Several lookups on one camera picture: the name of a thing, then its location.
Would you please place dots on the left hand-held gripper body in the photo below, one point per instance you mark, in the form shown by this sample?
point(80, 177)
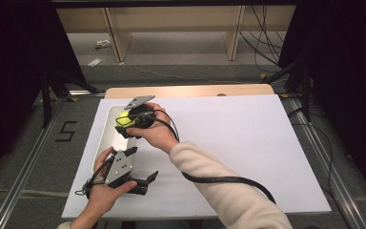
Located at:
point(119, 167)

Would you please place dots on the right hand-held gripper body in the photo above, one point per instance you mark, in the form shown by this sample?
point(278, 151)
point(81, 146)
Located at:
point(143, 116)

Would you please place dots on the yellow tennis ball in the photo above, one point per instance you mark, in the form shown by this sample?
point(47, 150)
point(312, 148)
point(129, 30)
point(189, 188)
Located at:
point(124, 120)

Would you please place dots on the person's right hand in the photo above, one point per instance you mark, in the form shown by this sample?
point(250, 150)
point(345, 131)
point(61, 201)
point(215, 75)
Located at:
point(158, 133)

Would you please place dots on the person's left hand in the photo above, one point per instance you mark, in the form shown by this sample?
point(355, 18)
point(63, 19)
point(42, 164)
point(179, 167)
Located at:
point(103, 198)

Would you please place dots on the white paper scrap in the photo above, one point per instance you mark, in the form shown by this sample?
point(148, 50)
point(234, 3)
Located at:
point(94, 62)

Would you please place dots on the small white floor item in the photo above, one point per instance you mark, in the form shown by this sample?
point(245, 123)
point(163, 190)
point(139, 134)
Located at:
point(103, 43)

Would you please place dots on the black tripod stand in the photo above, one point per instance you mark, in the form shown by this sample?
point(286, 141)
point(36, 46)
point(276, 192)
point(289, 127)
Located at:
point(305, 92)
point(46, 95)

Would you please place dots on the white table sheet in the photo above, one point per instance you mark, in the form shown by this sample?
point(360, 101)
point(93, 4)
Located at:
point(235, 143)

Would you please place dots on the black curtain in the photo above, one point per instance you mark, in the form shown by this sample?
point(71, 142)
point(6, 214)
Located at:
point(9, 79)
point(346, 79)

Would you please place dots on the aluminium floor rail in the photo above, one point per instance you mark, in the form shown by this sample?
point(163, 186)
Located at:
point(327, 171)
point(25, 171)

